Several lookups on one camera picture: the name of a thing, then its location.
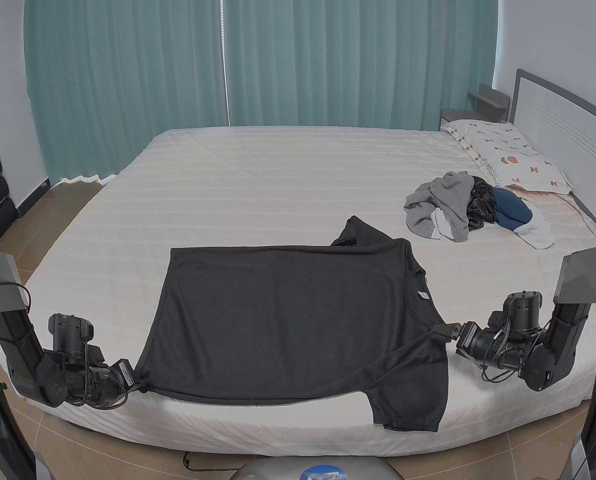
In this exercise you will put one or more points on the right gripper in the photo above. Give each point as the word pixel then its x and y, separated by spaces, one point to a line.
pixel 473 343

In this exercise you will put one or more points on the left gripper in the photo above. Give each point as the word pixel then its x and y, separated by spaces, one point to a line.
pixel 120 380

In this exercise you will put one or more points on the black T-shirt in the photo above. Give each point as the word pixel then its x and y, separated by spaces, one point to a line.
pixel 288 318

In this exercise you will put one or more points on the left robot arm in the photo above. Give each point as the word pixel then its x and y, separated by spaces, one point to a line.
pixel 37 373

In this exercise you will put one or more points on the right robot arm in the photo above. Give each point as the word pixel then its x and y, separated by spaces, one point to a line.
pixel 548 363

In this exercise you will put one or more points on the pile of clothes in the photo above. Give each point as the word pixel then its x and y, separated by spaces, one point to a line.
pixel 443 203

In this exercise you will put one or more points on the bed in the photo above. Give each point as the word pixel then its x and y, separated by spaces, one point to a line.
pixel 278 183

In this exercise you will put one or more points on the white printed pillow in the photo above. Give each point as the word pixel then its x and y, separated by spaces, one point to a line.
pixel 508 153

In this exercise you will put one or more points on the grey bedside table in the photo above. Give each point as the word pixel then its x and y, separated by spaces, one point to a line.
pixel 490 99

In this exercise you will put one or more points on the blue-green curtain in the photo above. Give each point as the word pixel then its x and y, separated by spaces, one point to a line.
pixel 358 43
pixel 127 68

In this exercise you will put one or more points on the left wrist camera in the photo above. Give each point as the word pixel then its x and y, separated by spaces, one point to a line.
pixel 93 354

